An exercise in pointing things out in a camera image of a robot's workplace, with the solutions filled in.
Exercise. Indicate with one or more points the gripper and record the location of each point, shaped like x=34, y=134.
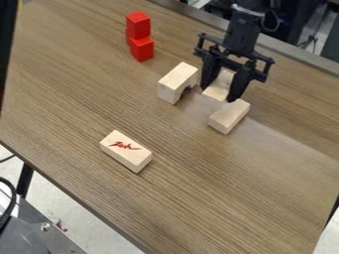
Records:
x=242, y=33

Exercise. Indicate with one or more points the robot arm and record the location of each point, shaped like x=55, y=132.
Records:
x=251, y=6

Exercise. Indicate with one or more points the white arch block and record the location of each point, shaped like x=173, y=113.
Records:
x=175, y=82

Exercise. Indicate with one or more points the white block with red writing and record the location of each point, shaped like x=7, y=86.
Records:
x=126, y=150

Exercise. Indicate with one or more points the black table leg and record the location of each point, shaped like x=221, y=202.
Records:
x=24, y=180

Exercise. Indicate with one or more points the grey metal base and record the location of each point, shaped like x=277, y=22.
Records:
x=31, y=233

